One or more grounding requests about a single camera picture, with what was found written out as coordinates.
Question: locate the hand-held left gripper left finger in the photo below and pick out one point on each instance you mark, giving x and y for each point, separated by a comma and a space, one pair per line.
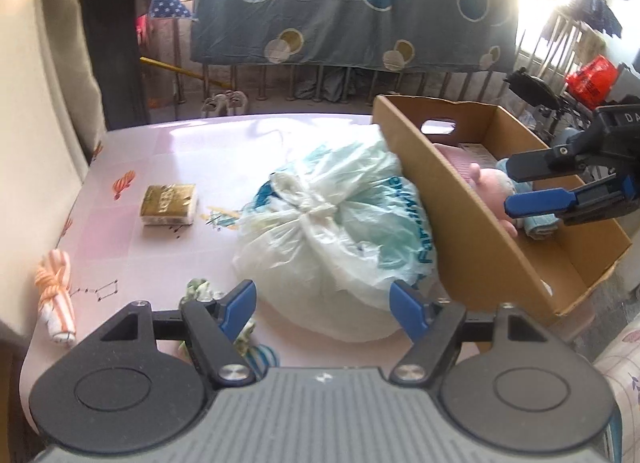
240, 305

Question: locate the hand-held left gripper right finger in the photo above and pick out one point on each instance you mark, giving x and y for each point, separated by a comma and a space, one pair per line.
407, 308

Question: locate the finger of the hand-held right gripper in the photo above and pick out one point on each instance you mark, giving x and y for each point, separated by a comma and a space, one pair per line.
530, 165
540, 203

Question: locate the light blue towel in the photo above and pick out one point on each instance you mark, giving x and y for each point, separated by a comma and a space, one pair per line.
540, 227

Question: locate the pink pig plush toy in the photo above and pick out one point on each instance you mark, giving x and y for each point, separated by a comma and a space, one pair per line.
492, 188

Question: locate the brown cardboard box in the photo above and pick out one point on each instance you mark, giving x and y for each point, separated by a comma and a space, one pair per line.
475, 233

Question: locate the white plastic bag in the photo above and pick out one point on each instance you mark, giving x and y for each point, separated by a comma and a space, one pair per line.
325, 243

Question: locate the gold tissue packet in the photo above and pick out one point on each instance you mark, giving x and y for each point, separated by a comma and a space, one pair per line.
167, 203

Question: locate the green floral cloth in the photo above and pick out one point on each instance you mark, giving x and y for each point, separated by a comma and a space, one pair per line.
197, 288

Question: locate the red plastic bag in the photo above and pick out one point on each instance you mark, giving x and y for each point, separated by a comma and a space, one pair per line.
592, 80

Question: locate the black bicycle seat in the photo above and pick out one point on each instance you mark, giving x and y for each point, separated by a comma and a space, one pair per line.
532, 88

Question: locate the dark blue hanging garment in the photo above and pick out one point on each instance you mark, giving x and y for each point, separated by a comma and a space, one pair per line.
602, 18

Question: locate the orange striped knotted sock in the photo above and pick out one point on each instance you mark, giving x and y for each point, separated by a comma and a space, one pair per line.
57, 303

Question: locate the grey sneaker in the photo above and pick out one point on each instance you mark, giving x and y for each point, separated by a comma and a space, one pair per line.
215, 105
236, 102

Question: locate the metal balcony railing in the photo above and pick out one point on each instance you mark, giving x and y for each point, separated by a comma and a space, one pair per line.
235, 88

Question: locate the grey hanging cloth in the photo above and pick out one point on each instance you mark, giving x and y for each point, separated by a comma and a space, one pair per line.
325, 88

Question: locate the yellow pole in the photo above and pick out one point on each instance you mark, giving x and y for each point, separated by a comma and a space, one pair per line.
170, 68

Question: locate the blue circle-print bedsheet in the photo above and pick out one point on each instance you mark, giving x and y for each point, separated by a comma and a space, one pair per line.
325, 8

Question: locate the cream curtain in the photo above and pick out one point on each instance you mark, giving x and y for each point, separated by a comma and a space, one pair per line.
65, 43

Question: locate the dark door frame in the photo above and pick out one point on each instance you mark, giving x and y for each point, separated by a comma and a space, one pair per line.
115, 43

